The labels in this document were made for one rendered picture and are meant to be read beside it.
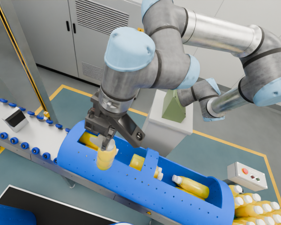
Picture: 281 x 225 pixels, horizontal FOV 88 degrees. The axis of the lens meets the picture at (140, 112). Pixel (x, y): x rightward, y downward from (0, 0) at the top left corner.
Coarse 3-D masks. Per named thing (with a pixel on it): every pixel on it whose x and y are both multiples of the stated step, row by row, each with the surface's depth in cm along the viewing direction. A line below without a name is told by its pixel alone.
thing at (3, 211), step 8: (0, 208) 86; (8, 208) 95; (16, 208) 107; (0, 216) 82; (8, 216) 89; (16, 216) 98; (24, 216) 109; (32, 216) 123; (0, 224) 81; (8, 224) 88; (16, 224) 96; (24, 224) 106; (32, 224) 119
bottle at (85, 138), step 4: (84, 132) 86; (84, 136) 84; (88, 136) 84; (92, 136) 85; (96, 136) 87; (80, 140) 84; (84, 140) 84; (88, 140) 84; (88, 144) 84; (92, 144) 84; (96, 148) 84
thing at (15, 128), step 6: (18, 108) 90; (6, 114) 86; (12, 114) 87; (18, 114) 89; (6, 120) 85; (12, 120) 87; (18, 120) 91; (24, 120) 97; (12, 126) 90; (18, 126) 95
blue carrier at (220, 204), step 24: (72, 144) 70; (120, 144) 94; (72, 168) 71; (96, 168) 68; (120, 168) 68; (144, 168) 69; (168, 168) 93; (120, 192) 70; (144, 192) 67; (168, 192) 66; (216, 192) 82; (168, 216) 70; (192, 216) 66; (216, 216) 65
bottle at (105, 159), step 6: (108, 150) 48; (114, 150) 50; (102, 156) 49; (108, 156) 49; (114, 156) 52; (96, 162) 57; (102, 162) 52; (108, 162) 53; (102, 168) 57; (108, 168) 59
